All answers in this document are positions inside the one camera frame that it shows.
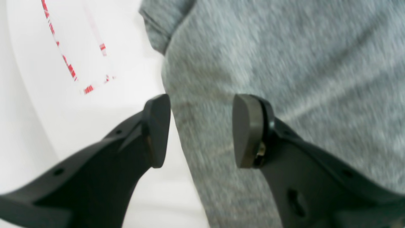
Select grey t-shirt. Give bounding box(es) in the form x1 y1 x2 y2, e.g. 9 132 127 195
139 0 405 228

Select red tape rectangle marking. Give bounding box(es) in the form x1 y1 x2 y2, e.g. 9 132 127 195
41 0 117 95

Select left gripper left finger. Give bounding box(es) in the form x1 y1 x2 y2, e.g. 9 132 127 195
0 94 171 228

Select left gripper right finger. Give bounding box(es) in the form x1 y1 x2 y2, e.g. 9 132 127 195
233 94 405 228

